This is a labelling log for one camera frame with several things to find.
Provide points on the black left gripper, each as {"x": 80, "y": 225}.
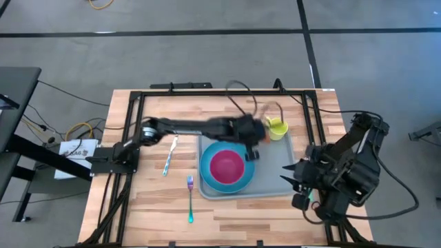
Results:
{"x": 246, "y": 129}

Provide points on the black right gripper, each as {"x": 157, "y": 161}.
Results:
{"x": 317, "y": 172}

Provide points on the yellow plastic cup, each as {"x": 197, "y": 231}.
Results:
{"x": 277, "y": 130}

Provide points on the grey plastic tray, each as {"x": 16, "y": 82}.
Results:
{"x": 272, "y": 172}

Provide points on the pink plastic bowl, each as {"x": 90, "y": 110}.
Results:
{"x": 227, "y": 167}

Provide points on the blue plastic plate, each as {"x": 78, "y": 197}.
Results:
{"x": 206, "y": 165}

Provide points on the iridescent purple fork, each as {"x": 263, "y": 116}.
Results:
{"x": 190, "y": 199}

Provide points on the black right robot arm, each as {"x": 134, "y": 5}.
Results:
{"x": 358, "y": 165}

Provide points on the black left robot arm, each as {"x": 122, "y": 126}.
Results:
{"x": 189, "y": 127}

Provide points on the black power strip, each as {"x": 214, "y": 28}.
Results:
{"x": 179, "y": 85}

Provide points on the grey stand leg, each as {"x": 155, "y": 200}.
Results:
{"x": 425, "y": 132}

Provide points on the white printed paper box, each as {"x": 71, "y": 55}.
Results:
{"x": 82, "y": 146}

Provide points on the black side table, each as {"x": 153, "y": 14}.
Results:
{"x": 17, "y": 103}

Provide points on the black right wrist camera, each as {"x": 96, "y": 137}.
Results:
{"x": 301, "y": 202}

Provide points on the black aluminium table frame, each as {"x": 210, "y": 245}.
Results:
{"x": 224, "y": 93}

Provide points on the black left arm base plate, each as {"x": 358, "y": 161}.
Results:
{"x": 103, "y": 165}

